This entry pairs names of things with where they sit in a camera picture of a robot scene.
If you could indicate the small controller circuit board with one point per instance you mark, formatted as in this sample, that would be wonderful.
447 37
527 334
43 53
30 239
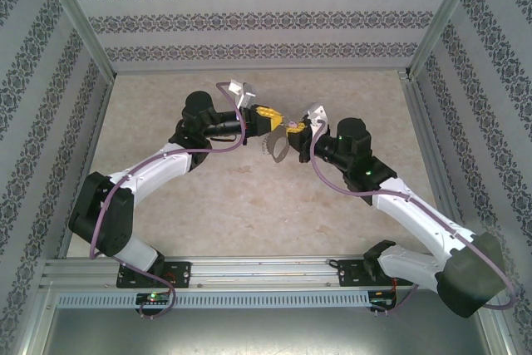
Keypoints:
154 297
382 297

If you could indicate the short aluminium frame post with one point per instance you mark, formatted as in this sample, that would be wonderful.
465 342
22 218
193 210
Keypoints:
39 321
500 338

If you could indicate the wide aluminium base rail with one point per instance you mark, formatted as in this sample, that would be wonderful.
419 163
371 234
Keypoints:
266 272

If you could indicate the aluminium frame corner post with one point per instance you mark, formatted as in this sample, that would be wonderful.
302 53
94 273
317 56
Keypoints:
441 18
78 18

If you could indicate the aluminium table edge rail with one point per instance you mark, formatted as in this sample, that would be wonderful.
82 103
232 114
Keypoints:
424 122
92 143
262 70

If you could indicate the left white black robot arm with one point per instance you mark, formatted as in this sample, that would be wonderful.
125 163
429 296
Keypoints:
116 230

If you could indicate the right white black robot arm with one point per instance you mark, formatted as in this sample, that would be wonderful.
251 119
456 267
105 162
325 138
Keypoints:
469 280

